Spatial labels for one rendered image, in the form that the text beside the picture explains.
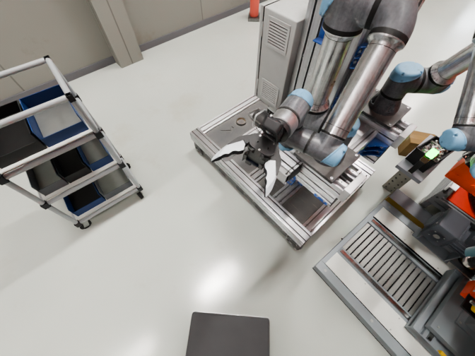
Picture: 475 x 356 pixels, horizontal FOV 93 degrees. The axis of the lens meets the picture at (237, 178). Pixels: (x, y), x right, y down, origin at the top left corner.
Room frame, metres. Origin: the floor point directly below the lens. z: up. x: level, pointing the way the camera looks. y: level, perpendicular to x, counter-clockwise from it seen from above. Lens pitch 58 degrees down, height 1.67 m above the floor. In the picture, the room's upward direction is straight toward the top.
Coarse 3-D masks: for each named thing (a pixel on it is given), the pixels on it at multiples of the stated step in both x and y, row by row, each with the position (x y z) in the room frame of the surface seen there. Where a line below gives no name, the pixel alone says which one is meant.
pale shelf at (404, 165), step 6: (426, 138) 1.07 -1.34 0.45; (420, 144) 1.02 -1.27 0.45; (402, 162) 0.87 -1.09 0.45; (408, 162) 0.87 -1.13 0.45; (402, 168) 0.82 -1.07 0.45; (408, 168) 0.82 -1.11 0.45; (432, 168) 0.82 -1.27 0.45; (408, 174) 0.78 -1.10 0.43; (414, 174) 0.77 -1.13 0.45; (420, 174) 0.77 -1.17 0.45; (426, 174) 0.77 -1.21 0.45; (414, 180) 0.74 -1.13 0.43; (420, 180) 0.73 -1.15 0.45
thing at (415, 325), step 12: (444, 276) 0.22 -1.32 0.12; (456, 276) 0.21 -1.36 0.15; (444, 288) 0.14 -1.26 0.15; (432, 300) 0.08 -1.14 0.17; (420, 312) 0.02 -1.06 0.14; (432, 312) 0.02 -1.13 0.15; (408, 324) -0.04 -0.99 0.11; (420, 324) -0.04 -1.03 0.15; (420, 336) -0.09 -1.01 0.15; (432, 336) -0.09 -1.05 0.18; (432, 348) -0.15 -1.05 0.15; (444, 348) -0.15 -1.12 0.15
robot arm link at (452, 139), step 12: (468, 72) 0.68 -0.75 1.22; (468, 84) 0.64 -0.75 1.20; (468, 96) 0.61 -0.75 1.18; (468, 108) 0.58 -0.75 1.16; (456, 120) 0.57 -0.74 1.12; (468, 120) 0.54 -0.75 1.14; (444, 132) 0.55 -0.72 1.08; (456, 132) 0.52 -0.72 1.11; (468, 132) 0.51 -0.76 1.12; (444, 144) 0.51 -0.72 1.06; (456, 144) 0.49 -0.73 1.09; (468, 144) 0.48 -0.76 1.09
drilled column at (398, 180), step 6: (396, 174) 0.94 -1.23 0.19; (402, 174) 0.91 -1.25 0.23; (390, 180) 0.93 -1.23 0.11; (396, 180) 0.91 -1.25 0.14; (402, 180) 0.89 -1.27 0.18; (408, 180) 0.87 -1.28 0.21; (384, 186) 0.93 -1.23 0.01; (390, 186) 0.91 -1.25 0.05; (396, 186) 0.89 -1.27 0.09; (390, 192) 0.88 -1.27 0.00
